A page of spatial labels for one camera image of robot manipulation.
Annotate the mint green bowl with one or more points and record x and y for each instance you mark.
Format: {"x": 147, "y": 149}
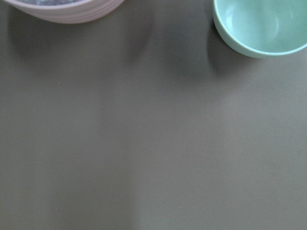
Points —
{"x": 262, "y": 28}

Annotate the pink bowl of ice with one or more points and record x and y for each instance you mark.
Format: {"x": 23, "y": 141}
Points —
{"x": 73, "y": 13}

